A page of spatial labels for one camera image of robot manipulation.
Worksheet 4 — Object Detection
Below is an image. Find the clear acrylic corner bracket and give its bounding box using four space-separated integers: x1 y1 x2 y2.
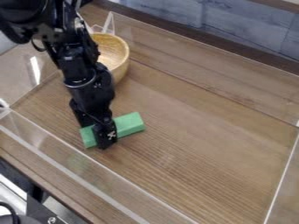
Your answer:
87 12 116 35

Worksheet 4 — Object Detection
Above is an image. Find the green rectangular block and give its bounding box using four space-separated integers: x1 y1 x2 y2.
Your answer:
79 112 145 149

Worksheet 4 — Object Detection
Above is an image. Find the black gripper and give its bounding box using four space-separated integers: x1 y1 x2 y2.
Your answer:
63 62 117 150

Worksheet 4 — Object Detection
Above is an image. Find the black table frame bracket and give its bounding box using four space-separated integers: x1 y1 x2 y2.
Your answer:
25 193 76 224

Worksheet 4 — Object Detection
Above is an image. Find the wooden bowl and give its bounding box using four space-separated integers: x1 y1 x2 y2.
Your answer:
91 33 129 84

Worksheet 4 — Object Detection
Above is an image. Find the black cable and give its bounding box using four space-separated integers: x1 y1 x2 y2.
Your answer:
0 201 20 224

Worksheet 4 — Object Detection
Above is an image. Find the clear acrylic tray wall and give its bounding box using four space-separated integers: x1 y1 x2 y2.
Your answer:
0 101 197 224

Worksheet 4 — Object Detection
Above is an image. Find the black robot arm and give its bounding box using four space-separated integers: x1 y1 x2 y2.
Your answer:
0 0 117 150

